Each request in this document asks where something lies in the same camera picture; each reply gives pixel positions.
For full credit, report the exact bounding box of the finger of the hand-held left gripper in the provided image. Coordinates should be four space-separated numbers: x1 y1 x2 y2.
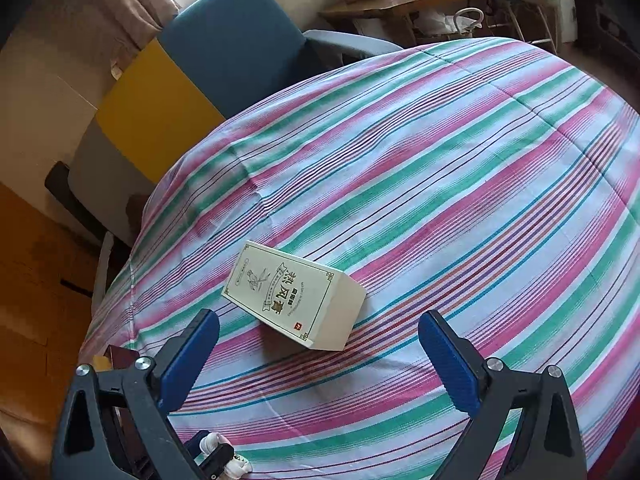
189 432 236 480

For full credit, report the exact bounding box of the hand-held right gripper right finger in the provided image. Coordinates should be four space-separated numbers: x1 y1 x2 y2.
417 310 588 480

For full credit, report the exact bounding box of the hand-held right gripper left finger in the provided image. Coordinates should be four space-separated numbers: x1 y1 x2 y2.
50 308 221 480

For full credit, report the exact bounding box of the cream printed box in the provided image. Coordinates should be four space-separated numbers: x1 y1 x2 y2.
221 241 366 352

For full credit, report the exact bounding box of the small white plastic item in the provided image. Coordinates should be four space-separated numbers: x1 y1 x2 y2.
200 434 252 478

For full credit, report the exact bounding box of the wooden wardrobe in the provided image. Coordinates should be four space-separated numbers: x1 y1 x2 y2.
0 180 133 461

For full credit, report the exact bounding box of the striped tablecloth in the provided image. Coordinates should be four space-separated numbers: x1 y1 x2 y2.
77 37 640 480

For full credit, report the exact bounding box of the grey yellow blue chair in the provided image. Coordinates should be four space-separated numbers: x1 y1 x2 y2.
45 0 403 321

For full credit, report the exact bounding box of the white plastic bag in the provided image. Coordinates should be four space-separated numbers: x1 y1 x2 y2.
415 7 483 43

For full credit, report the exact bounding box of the metal rack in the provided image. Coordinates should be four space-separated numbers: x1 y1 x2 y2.
492 0 558 53

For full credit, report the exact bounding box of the wooden desk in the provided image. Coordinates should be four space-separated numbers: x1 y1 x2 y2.
317 0 493 46

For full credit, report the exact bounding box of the white cabinet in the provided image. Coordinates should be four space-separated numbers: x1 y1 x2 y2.
552 0 578 43

